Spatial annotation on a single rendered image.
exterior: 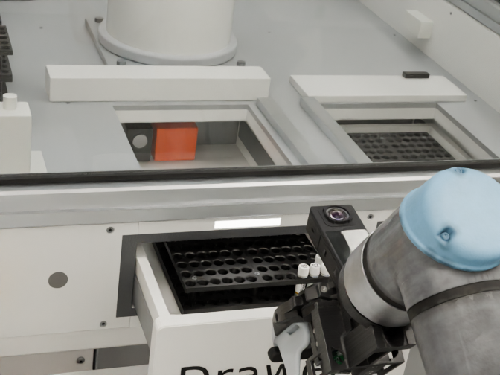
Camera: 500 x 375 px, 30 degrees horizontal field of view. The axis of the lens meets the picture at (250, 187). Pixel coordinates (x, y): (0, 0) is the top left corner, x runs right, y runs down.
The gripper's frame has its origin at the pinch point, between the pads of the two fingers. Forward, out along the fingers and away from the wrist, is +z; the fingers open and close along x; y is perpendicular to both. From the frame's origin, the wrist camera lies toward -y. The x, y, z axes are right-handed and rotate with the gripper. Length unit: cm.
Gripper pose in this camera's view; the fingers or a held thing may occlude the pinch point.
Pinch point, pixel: (298, 333)
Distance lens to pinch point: 95.7
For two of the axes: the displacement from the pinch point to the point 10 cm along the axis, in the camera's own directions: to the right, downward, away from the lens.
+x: 9.4, -0.4, 3.3
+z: -2.8, 4.3, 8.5
